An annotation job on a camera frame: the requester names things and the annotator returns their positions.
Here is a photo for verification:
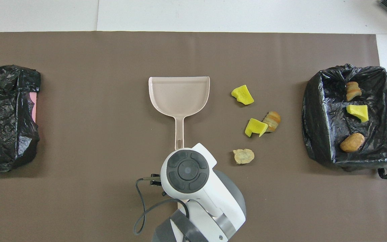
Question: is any pale and orange croissant toy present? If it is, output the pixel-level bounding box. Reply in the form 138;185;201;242
346;81;362;102

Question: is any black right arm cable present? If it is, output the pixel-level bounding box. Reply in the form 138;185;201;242
133;177;190;236

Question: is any brown table mat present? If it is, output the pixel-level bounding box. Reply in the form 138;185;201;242
0;31;387;242

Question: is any pink bin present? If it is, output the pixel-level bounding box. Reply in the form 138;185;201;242
31;92;38;123

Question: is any yellow foam chunk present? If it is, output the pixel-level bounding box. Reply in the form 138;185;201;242
231;84;255;106
245;118;268;138
346;105;369;123

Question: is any orange striped croissant toy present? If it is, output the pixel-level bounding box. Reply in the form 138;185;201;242
262;111;281;133

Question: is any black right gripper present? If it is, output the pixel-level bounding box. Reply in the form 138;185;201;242
150;173;167;197

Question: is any pale pastry toy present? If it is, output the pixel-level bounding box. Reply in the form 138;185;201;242
232;148;255;165

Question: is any black plastic trash bag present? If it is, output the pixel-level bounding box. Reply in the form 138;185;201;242
0;65;41;173
302;64;387;179

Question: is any brown bread roll toy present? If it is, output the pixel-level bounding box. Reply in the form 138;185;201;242
340;132;365;153

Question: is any beige plastic dustpan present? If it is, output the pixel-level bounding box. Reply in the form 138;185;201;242
148;76;211;151

